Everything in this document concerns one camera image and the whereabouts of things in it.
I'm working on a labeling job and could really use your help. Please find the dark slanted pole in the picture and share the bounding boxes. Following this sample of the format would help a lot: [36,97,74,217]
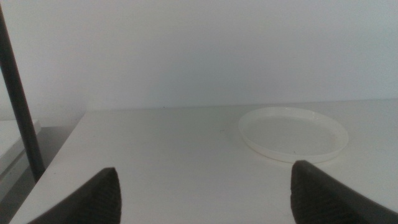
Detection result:
[0,4,47,183]

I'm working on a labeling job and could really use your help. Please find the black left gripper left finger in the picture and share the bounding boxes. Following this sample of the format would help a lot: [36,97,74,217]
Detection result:
[27,167,123,224]

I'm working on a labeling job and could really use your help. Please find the white shallow bowl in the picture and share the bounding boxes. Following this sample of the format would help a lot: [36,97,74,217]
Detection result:
[238,106,349,164]

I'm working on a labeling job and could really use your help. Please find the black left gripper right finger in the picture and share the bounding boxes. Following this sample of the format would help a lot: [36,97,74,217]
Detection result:
[289,159,398,224]

